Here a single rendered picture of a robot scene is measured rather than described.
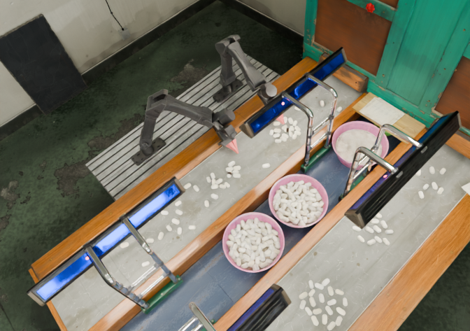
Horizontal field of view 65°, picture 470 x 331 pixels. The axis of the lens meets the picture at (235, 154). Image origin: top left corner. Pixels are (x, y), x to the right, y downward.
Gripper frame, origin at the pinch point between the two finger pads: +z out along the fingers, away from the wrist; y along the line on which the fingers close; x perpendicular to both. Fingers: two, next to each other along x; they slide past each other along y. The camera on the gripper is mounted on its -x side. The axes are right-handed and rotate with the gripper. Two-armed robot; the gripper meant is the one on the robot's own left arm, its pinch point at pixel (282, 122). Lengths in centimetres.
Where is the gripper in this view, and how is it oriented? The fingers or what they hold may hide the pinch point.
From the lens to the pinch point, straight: 188.3
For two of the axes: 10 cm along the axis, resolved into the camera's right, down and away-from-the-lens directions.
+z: 5.7, 8.0, 1.8
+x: -3.5, 0.4, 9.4
